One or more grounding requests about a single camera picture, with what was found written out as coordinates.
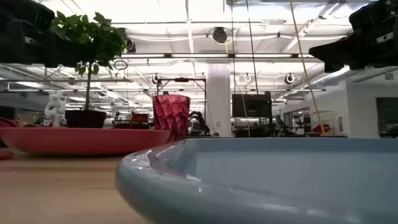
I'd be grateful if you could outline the blue plastic tray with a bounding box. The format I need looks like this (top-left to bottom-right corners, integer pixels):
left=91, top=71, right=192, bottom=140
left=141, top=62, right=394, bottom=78
left=114, top=138, right=398, bottom=224

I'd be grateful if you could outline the white building column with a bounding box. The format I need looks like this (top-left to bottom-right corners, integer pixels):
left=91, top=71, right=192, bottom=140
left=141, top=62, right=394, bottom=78
left=206, top=63, right=232, bottom=138

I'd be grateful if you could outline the silver ventilation duct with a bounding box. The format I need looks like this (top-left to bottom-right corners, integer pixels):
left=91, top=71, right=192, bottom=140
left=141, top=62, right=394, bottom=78
left=310, top=65, right=352, bottom=88

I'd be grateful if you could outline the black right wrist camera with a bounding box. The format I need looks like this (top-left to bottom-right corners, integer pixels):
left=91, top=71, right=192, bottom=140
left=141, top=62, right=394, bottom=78
left=348, top=0, right=398, bottom=31

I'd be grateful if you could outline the white robot figure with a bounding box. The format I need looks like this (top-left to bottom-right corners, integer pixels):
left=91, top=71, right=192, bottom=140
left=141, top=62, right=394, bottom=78
left=44, top=90, right=67, bottom=128

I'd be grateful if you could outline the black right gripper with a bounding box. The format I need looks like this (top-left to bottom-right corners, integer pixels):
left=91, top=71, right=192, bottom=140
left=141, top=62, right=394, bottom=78
left=308, top=27, right=398, bottom=73

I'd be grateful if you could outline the black hanging cable ring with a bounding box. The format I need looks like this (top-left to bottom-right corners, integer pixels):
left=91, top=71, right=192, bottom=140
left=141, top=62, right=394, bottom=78
left=113, top=58, right=129, bottom=71

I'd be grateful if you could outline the long ceiling light bar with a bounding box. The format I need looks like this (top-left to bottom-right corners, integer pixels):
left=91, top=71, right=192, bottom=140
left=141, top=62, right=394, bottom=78
left=119, top=52, right=315, bottom=60

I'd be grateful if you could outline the red tool chest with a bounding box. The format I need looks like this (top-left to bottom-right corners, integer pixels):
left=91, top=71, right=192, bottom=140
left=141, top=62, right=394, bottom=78
left=130, top=113, right=150, bottom=129

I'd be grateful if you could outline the red faceted plastic cup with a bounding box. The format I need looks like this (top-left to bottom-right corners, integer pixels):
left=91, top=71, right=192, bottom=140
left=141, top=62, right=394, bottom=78
left=151, top=95, right=192, bottom=142

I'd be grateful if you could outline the yellow hanging cable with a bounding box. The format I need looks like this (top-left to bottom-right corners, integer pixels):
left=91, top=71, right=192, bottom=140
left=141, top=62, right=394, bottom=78
left=288, top=0, right=326, bottom=137

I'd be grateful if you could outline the black plant pot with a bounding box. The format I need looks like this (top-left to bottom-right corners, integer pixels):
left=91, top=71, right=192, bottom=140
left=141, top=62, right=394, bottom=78
left=64, top=109, right=108, bottom=129

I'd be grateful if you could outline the red round plate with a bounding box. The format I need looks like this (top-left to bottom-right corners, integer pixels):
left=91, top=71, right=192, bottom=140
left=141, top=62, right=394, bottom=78
left=0, top=126, right=171, bottom=156

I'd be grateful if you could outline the black monitor screen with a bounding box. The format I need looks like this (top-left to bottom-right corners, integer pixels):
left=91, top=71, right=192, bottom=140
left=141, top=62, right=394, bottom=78
left=231, top=92, right=273, bottom=119

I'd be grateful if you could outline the green leafy plant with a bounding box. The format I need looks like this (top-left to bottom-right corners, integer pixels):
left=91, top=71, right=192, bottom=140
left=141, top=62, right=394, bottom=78
left=51, top=11, right=129, bottom=110

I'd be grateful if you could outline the thin black hanging cable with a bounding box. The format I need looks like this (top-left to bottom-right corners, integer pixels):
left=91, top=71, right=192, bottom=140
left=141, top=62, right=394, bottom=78
left=231, top=0, right=237, bottom=94

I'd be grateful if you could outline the brown cardboard box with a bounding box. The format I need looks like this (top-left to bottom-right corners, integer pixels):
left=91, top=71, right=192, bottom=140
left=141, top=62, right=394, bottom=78
left=17, top=113, right=39, bottom=126

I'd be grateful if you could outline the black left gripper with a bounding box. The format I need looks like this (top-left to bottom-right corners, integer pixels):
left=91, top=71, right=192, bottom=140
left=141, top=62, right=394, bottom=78
left=0, top=19, right=98, bottom=68

